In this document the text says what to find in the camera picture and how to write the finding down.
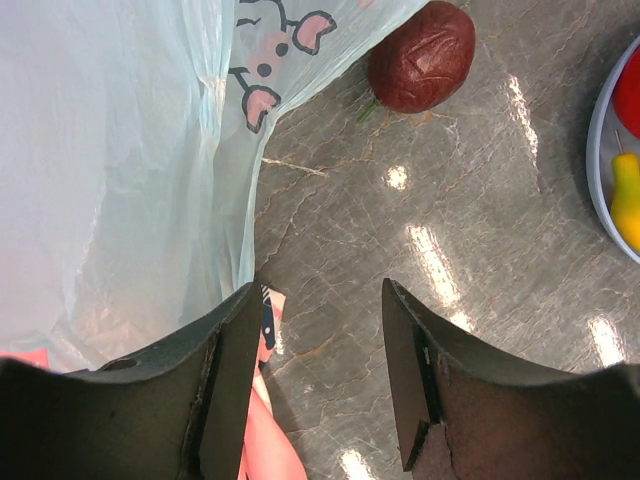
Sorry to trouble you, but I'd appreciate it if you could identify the dark red fake fruit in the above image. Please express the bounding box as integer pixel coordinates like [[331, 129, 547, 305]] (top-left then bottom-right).
[[358, 1, 476, 122]]

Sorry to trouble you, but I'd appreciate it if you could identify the light blue plate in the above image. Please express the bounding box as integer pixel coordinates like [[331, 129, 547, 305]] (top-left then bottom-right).
[[586, 37, 639, 263]]

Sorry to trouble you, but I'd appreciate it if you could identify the red fake apple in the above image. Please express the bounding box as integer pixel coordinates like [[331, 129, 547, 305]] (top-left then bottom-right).
[[613, 50, 640, 138]]

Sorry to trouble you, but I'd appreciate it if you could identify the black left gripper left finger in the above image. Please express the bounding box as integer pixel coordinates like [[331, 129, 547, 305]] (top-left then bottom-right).
[[0, 281, 265, 480]]

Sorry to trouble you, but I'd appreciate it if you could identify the pink navy patterned cloth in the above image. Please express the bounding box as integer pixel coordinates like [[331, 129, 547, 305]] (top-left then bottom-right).
[[0, 282, 309, 480]]

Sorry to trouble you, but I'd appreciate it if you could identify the yellow fake banana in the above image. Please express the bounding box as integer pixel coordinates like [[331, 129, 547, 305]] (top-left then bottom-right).
[[610, 152, 639, 250]]

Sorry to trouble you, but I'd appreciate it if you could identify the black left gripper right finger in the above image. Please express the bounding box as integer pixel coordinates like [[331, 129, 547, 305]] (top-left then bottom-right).
[[382, 279, 639, 479]]

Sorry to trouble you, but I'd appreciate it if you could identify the translucent light blue plastic bag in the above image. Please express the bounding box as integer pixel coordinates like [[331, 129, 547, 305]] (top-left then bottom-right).
[[1, 1, 420, 372]]

